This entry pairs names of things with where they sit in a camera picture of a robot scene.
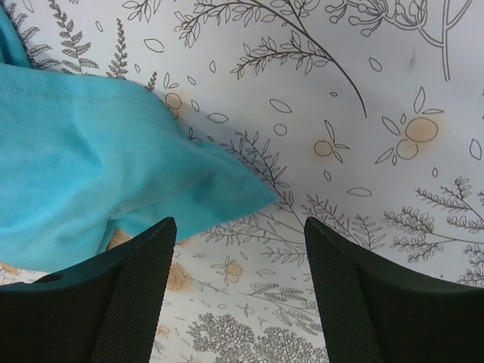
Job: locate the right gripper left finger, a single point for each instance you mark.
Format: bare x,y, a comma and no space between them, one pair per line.
104,309

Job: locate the teal t shirt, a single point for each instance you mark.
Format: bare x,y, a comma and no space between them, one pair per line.
83,156

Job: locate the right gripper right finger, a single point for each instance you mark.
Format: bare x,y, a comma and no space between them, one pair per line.
374,310

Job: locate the floral patterned table mat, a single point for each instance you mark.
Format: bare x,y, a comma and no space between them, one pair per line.
367,115

